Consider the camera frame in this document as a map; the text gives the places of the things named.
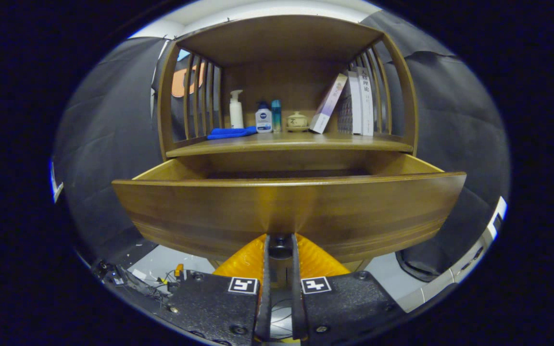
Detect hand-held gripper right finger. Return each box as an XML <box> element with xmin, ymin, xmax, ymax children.
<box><xmin>290</xmin><ymin>234</ymin><xmax>405</xmax><ymax>346</ymax></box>

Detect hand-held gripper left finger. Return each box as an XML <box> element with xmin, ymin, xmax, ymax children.
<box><xmin>164</xmin><ymin>234</ymin><xmax>272</xmax><ymax>346</ymax></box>

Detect wooden drawer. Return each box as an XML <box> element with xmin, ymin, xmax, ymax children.
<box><xmin>112</xmin><ymin>153</ymin><xmax>467</xmax><ymax>264</ymax></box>

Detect wooden countertop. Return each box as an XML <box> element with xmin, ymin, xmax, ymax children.
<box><xmin>165</xmin><ymin>131</ymin><xmax>414</xmax><ymax>158</ymax></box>

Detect wooden cabinet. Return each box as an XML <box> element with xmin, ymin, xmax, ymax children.
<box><xmin>157</xmin><ymin>14</ymin><xmax>419</xmax><ymax>274</ymax></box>

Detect dark rounded object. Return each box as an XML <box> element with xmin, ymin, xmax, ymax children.
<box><xmin>396</xmin><ymin>247</ymin><xmax>453</xmax><ymax>283</ymax></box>

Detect black electronic device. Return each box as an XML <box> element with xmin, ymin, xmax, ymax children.
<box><xmin>94</xmin><ymin>259</ymin><xmax>131</xmax><ymax>288</ymax></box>

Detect white panel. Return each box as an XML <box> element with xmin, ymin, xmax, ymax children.
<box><xmin>397</xmin><ymin>196</ymin><xmax>507</xmax><ymax>314</ymax></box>

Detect blue folded cloth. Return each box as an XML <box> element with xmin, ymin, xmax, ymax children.
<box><xmin>207</xmin><ymin>126</ymin><xmax>257</xmax><ymax>140</ymax></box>

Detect beige lidded tea cup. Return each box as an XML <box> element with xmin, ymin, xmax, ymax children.
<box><xmin>286</xmin><ymin>111</ymin><xmax>309</xmax><ymax>133</ymax></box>

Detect white lotion bottle blue cap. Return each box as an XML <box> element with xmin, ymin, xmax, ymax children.
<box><xmin>255</xmin><ymin>101</ymin><xmax>273</xmax><ymax>134</ymax></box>

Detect white pump bottle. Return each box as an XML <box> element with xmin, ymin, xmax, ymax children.
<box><xmin>229</xmin><ymin>89</ymin><xmax>244</xmax><ymax>129</ymax></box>

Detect dark patterned book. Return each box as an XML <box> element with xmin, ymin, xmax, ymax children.
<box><xmin>337</xmin><ymin>71</ymin><xmax>363</xmax><ymax>135</ymax></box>

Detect purple white book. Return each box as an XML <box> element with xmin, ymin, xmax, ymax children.
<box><xmin>309</xmin><ymin>73</ymin><xmax>349</xmax><ymax>134</ymax></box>

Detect bright printed sheets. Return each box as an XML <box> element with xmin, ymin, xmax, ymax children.
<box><xmin>50</xmin><ymin>161</ymin><xmax>64</xmax><ymax>202</ymax></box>

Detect loose thin cables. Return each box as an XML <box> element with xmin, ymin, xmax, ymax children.
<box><xmin>128</xmin><ymin>269</ymin><xmax>181</xmax><ymax>298</ymax></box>

